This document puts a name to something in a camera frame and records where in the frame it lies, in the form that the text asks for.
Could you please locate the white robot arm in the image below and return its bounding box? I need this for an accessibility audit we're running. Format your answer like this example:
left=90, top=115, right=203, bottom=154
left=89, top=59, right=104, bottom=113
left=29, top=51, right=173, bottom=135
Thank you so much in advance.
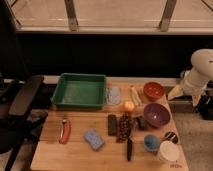
left=168, top=49, right=213, bottom=100

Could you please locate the red-brown bowl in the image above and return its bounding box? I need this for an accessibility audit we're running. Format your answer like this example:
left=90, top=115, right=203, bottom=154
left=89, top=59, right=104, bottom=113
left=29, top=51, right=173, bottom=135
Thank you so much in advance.
left=143, top=82, right=165, bottom=101

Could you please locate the purple bowl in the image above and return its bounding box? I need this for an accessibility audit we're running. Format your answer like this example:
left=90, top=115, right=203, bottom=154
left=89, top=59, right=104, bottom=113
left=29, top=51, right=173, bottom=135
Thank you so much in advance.
left=144, top=103, right=171, bottom=128

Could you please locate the small blue bowl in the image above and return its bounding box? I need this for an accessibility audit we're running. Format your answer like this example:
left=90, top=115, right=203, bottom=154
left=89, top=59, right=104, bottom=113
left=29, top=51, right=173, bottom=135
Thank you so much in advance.
left=144, top=134, right=160, bottom=152

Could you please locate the pale banana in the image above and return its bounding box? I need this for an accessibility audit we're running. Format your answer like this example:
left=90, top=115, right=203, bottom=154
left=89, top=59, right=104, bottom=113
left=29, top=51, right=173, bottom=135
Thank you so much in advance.
left=130, top=86, right=142, bottom=106

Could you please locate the orange apple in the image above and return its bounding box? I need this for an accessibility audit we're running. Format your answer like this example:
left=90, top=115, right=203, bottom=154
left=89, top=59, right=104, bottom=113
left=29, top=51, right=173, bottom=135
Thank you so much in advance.
left=123, top=101, right=135, bottom=112

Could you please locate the dark grape bunch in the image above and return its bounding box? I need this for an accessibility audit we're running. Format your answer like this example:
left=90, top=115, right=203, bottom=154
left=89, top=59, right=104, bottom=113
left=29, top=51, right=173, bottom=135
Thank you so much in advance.
left=117, top=113, right=132, bottom=143

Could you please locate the white cup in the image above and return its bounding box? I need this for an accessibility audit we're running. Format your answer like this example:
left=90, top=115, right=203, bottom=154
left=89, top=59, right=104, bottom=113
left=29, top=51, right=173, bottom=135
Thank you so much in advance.
left=157, top=141, right=180, bottom=162

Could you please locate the dark brown rectangular block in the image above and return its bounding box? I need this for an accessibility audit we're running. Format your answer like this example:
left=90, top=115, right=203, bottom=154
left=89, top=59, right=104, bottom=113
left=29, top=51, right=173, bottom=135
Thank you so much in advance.
left=108, top=115, right=117, bottom=136

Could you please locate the blue sponge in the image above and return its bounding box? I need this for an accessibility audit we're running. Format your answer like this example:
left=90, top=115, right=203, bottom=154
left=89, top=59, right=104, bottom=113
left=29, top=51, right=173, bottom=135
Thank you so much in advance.
left=84, top=129, right=105, bottom=151

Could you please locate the green plastic tray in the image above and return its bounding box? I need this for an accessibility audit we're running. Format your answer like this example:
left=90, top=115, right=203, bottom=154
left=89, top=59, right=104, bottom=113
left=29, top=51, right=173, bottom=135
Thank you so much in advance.
left=52, top=73, right=106, bottom=110

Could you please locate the red hot dog toy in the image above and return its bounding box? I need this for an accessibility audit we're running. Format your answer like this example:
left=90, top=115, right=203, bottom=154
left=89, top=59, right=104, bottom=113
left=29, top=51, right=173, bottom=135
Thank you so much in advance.
left=59, top=119, right=71, bottom=144

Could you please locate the black office chair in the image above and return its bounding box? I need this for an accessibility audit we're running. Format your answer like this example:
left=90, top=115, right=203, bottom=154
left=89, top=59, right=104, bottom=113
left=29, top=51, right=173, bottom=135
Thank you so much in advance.
left=0, top=75, right=47, bottom=171

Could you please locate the black handled knife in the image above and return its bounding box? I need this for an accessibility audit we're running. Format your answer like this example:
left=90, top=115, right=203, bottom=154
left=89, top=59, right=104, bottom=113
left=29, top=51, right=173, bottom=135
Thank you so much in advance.
left=126, top=129, right=133, bottom=162

